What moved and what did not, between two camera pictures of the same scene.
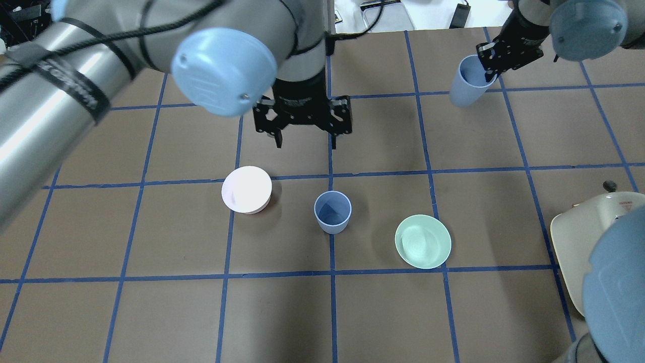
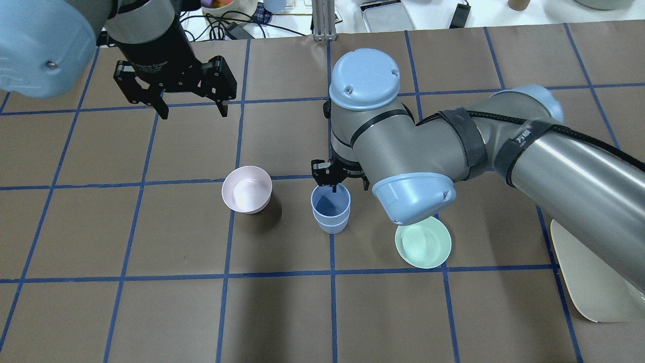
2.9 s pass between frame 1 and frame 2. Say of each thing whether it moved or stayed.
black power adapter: stayed
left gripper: moved
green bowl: stayed
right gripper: moved
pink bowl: stayed
